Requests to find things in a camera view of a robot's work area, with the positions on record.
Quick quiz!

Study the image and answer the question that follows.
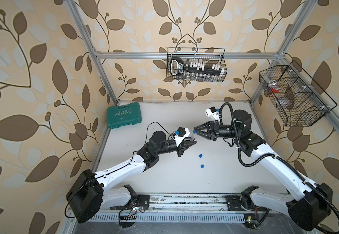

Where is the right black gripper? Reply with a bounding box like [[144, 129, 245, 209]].
[[194, 121, 240, 141]]

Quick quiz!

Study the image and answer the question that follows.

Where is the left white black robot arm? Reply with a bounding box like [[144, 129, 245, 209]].
[[66, 128, 197, 224]]

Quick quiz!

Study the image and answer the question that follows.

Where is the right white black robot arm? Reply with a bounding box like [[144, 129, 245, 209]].
[[194, 102, 339, 234]]

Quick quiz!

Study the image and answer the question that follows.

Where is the black socket holder set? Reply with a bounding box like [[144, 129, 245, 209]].
[[167, 57, 227, 77]]

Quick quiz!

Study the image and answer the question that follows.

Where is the green plastic tool case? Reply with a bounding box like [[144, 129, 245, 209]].
[[107, 102, 142, 129]]

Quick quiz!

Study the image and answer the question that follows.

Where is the red item in basket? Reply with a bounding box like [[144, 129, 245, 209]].
[[267, 82, 281, 94]]

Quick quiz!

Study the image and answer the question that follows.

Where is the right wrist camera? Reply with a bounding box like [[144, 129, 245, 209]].
[[205, 107, 220, 121]]

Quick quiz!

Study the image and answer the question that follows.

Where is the aluminium front rail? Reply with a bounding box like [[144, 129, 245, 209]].
[[93, 192, 293, 214]]

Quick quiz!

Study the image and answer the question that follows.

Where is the black wire basket back wall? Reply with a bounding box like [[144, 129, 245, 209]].
[[166, 47, 227, 82]]

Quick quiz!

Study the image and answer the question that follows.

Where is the black wire basket wall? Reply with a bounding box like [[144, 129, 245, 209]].
[[166, 47, 227, 82], [259, 60, 337, 127]]

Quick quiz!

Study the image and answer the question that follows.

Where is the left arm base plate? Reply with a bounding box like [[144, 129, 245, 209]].
[[115, 195, 150, 212]]

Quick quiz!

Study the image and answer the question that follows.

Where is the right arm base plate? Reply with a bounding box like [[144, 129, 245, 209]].
[[225, 195, 267, 212]]

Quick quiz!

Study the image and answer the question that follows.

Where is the black wire basket right wall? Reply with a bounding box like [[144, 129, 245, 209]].
[[259, 60, 337, 127]]

